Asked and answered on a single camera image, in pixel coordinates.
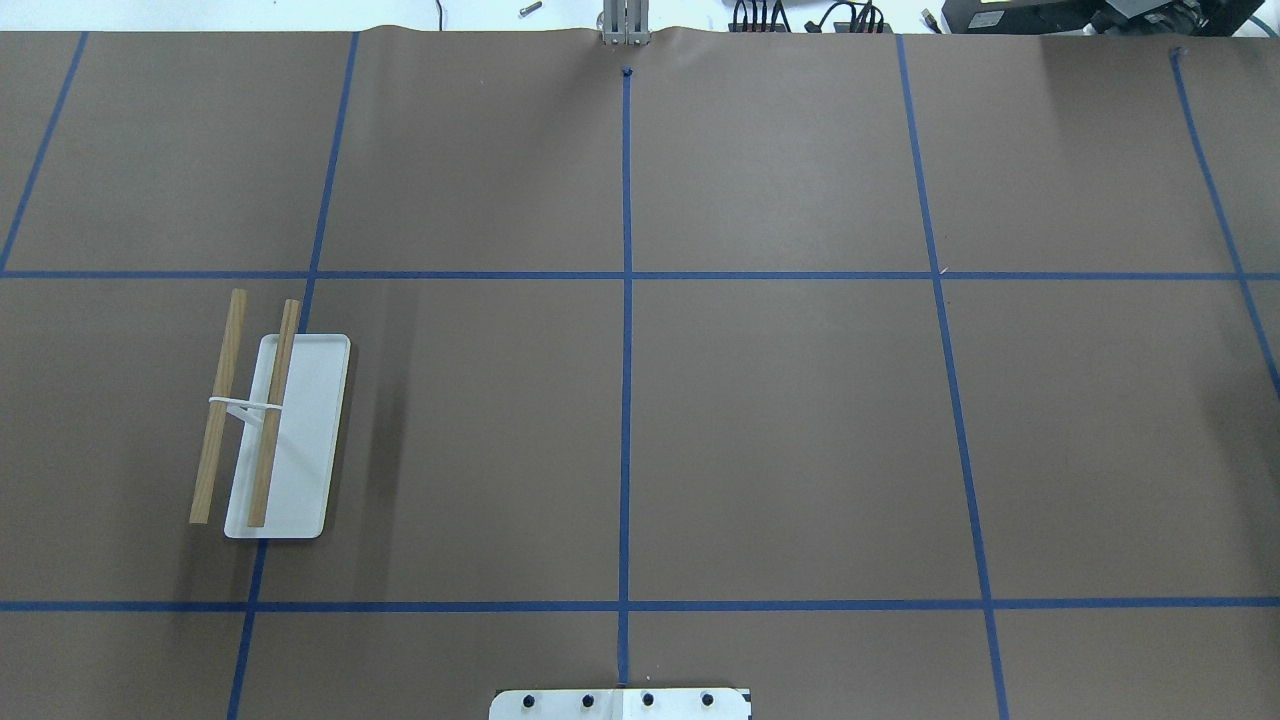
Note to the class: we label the wooden towel rack white base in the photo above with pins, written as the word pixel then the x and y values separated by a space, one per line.
pixel 291 421

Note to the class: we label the aluminium frame post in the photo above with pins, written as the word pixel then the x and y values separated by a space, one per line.
pixel 625 23

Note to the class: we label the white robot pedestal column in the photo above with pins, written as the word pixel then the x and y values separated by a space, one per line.
pixel 623 703

